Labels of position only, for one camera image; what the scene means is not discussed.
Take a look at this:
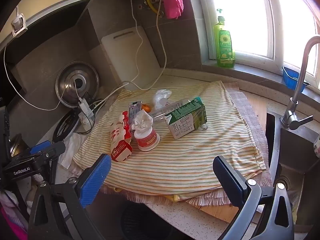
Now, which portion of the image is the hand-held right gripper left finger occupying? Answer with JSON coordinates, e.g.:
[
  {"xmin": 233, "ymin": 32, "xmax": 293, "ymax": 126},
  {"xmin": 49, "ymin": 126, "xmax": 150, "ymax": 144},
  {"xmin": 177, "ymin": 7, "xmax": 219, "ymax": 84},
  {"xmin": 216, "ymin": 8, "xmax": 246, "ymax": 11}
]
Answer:
[{"xmin": 27, "ymin": 153, "xmax": 118, "ymax": 240}]

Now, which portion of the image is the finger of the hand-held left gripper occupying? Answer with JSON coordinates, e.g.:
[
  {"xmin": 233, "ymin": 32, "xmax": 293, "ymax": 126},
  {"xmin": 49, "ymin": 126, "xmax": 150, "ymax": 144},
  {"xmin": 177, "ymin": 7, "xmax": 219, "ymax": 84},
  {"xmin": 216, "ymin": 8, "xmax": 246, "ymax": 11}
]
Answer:
[
  {"xmin": 29, "ymin": 141, "xmax": 52, "ymax": 155},
  {"xmin": 32, "ymin": 142, "xmax": 66, "ymax": 167}
]

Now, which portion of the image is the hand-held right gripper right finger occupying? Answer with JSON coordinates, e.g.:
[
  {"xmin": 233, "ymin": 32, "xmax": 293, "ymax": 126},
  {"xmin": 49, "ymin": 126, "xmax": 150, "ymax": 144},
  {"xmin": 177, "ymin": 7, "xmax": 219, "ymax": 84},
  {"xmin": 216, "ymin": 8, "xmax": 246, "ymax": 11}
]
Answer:
[{"xmin": 212, "ymin": 156, "xmax": 295, "ymax": 240}]

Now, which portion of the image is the red white drink packet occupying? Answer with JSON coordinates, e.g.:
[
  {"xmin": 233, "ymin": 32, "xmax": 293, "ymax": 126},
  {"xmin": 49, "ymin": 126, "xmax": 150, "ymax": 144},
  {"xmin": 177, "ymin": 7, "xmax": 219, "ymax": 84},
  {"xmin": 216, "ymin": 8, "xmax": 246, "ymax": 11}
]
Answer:
[{"xmin": 110, "ymin": 111, "xmax": 133, "ymax": 162}]

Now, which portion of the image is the white red yogurt cup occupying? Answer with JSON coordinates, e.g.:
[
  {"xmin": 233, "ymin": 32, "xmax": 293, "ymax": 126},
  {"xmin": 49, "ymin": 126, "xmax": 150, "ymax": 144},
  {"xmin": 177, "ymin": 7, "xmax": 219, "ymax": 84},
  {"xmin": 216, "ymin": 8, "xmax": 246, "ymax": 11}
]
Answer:
[{"xmin": 134, "ymin": 126, "xmax": 160, "ymax": 152}]

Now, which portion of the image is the white tissue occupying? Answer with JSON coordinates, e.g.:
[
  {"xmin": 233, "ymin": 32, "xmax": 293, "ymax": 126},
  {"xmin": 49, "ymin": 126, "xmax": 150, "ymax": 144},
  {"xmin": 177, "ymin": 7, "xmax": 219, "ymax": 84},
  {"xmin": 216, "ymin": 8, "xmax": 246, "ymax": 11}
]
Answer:
[{"xmin": 130, "ymin": 110, "xmax": 153, "ymax": 133}]

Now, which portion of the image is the green milk carton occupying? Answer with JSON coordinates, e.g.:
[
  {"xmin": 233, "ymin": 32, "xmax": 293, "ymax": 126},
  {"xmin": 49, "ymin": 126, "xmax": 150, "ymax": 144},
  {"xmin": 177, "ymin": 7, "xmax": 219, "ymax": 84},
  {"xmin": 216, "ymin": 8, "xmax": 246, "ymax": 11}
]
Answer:
[{"xmin": 164, "ymin": 97, "xmax": 208, "ymax": 140}]

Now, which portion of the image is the silver toothpaste tube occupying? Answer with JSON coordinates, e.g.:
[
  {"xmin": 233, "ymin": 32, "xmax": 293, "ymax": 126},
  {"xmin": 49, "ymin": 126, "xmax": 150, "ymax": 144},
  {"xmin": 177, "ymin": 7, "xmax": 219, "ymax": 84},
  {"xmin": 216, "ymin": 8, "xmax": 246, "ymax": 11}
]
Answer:
[{"xmin": 128, "ymin": 101, "xmax": 143, "ymax": 125}]

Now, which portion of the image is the clear green toothbrush case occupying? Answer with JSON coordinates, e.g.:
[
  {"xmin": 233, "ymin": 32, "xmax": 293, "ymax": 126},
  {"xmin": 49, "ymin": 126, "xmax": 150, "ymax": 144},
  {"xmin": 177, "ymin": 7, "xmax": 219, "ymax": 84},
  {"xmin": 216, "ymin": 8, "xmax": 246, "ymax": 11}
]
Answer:
[{"xmin": 149, "ymin": 99, "xmax": 200, "ymax": 125}]

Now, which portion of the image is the clear plastic bag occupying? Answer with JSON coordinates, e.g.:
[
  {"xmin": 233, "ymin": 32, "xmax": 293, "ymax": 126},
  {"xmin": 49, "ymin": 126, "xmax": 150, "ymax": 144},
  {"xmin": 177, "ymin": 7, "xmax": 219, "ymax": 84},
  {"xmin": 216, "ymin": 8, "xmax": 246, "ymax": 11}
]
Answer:
[{"xmin": 151, "ymin": 89, "xmax": 173, "ymax": 110}]

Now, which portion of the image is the person's left forearm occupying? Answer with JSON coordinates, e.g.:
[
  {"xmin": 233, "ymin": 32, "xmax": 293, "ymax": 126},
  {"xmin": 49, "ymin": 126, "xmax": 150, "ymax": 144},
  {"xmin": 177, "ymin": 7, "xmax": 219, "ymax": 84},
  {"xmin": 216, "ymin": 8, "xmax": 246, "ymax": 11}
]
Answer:
[{"xmin": 0, "ymin": 189, "xmax": 29, "ymax": 240}]

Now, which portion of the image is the person's left hand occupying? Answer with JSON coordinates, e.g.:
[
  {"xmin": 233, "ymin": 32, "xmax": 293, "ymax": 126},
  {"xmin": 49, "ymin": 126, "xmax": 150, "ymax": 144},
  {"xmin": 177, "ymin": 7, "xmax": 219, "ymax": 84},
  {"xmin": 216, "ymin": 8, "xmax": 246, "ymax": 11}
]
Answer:
[{"xmin": 25, "ymin": 173, "xmax": 43, "ymax": 210}]

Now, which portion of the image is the white paper towel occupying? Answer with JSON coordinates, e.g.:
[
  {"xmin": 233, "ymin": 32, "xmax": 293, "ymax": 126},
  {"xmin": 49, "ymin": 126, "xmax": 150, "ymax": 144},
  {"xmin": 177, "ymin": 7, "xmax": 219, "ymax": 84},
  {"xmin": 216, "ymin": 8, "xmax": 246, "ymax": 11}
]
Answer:
[{"xmin": 59, "ymin": 132, "xmax": 87, "ymax": 169}]

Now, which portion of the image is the white power strip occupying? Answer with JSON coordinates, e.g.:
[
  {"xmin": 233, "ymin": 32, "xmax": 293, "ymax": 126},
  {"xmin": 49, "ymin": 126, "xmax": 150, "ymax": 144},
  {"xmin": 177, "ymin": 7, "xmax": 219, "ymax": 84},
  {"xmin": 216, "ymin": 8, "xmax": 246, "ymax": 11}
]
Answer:
[{"xmin": 79, "ymin": 110, "xmax": 97, "ymax": 131}]

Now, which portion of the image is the white charger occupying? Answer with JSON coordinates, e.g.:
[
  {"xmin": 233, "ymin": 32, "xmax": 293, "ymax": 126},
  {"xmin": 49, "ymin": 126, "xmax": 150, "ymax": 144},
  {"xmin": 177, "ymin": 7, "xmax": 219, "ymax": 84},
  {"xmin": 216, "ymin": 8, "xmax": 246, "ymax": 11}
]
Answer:
[{"xmin": 79, "ymin": 99, "xmax": 91, "ymax": 114}]

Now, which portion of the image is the yellow cloth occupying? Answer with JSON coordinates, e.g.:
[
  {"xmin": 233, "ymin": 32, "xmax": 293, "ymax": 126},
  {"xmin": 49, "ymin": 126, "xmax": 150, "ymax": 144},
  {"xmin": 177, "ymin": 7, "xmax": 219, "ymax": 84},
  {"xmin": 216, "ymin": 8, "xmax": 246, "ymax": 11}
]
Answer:
[{"xmin": 165, "ymin": 194, "xmax": 187, "ymax": 203}]

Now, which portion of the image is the striped table cloth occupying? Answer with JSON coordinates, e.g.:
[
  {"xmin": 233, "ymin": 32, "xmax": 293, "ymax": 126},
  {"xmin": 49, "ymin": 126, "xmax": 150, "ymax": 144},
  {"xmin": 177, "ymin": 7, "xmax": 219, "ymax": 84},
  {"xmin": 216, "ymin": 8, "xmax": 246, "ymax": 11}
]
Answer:
[{"xmin": 57, "ymin": 87, "xmax": 273, "ymax": 208}]

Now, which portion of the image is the steel sink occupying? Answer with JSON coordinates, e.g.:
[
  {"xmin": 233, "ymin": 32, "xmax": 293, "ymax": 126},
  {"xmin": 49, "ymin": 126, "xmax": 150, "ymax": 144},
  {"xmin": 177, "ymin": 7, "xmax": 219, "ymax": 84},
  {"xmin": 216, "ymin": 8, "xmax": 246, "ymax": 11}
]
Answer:
[{"xmin": 265, "ymin": 112, "xmax": 320, "ymax": 233}]

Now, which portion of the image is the steel pot lid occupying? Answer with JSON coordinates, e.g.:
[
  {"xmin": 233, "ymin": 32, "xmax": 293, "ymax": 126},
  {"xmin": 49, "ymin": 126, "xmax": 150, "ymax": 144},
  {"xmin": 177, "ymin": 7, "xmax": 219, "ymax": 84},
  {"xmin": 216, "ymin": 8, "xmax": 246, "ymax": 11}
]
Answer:
[{"xmin": 55, "ymin": 61, "xmax": 100, "ymax": 108}]

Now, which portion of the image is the blue plastic tray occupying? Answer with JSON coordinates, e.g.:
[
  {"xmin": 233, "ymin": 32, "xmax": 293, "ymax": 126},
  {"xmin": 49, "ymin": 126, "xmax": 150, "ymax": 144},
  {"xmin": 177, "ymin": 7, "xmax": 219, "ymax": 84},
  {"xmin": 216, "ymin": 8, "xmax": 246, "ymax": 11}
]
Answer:
[{"xmin": 282, "ymin": 66, "xmax": 310, "ymax": 90}]

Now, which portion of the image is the white cutting board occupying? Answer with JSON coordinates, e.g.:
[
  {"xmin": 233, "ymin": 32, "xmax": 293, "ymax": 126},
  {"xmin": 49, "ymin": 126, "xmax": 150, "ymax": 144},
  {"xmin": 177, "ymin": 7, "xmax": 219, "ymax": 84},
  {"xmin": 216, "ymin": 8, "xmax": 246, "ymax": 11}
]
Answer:
[{"xmin": 101, "ymin": 26, "xmax": 162, "ymax": 90}]

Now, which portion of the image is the metal faucet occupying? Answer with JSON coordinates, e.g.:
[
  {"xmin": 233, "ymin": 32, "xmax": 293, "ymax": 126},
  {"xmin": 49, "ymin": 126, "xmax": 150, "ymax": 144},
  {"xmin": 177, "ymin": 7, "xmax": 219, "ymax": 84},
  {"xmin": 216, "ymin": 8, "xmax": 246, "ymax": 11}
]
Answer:
[{"xmin": 280, "ymin": 35, "xmax": 320, "ymax": 130}]

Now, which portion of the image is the green dish soap bottle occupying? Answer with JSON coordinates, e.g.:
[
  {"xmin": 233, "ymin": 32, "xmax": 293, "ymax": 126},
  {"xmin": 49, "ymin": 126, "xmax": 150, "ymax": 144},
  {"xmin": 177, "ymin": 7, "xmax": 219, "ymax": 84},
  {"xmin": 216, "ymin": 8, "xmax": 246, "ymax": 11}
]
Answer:
[{"xmin": 213, "ymin": 8, "xmax": 235, "ymax": 68}]

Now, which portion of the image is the window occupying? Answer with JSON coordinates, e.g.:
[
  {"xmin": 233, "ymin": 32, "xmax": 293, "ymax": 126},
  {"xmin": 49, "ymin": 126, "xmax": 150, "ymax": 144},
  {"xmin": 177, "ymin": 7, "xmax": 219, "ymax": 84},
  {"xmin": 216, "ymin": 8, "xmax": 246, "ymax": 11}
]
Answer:
[{"xmin": 200, "ymin": 0, "xmax": 320, "ymax": 80}]

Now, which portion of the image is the pink hanging cloth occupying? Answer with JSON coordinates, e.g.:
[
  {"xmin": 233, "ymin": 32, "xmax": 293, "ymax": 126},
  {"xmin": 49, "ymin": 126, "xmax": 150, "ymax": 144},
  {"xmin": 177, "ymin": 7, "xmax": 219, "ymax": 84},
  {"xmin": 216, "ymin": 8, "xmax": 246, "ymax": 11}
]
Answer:
[{"xmin": 163, "ymin": 0, "xmax": 184, "ymax": 20}]

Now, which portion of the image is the thin white cable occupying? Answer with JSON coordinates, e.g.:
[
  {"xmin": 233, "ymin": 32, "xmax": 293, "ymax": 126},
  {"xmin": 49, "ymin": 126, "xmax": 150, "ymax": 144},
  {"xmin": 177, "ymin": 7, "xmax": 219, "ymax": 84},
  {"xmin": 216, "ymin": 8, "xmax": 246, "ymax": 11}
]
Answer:
[{"xmin": 3, "ymin": 6, "xmax": 84, "ymax": 111}]

